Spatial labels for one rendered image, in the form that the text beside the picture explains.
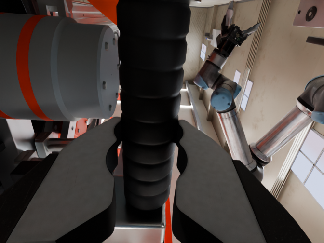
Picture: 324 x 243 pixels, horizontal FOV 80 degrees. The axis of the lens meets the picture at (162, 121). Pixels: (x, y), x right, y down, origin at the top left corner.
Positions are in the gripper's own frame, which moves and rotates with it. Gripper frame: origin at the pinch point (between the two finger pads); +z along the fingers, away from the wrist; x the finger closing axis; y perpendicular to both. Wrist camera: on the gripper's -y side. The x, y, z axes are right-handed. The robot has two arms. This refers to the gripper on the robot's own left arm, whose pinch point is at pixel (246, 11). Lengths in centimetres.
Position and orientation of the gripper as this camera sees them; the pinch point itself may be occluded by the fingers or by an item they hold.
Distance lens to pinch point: 98.6
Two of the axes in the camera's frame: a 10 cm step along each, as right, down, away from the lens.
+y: 0.8, 3.3, -9.4
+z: 5.2, -8.2, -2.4
